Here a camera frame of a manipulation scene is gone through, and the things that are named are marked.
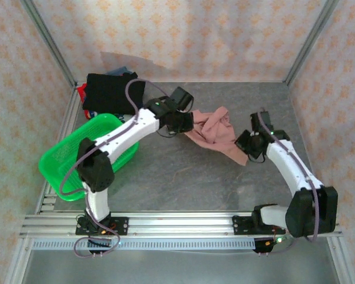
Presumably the blue grey t-shirt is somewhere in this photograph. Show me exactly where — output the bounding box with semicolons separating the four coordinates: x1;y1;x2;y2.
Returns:
105;66;138;77

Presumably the black folded t-shirt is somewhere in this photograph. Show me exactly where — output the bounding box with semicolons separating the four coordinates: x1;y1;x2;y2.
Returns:
82;73;147;116

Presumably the slotted grey cable duct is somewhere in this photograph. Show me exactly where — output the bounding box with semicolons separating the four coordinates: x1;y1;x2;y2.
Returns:
32;238;257;251

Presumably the red t-shirt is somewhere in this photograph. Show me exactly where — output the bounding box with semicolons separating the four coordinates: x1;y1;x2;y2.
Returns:
76;83;88;104

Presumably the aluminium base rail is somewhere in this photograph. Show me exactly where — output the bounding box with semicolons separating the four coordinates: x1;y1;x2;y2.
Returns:
19;211;344;237

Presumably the pink t-shirt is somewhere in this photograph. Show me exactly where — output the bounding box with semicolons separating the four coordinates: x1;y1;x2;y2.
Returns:
183;105;249;166

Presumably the green plastic basket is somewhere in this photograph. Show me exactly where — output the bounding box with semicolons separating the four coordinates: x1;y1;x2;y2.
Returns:
38;113;140;202

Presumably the aluminium frame leg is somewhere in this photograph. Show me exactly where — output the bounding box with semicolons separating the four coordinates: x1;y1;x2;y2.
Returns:
4;236;33;284
327;236;355;284

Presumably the aluminium frame post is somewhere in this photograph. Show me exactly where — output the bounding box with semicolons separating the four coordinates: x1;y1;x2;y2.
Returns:
283;0;340;86
20;0;79;88

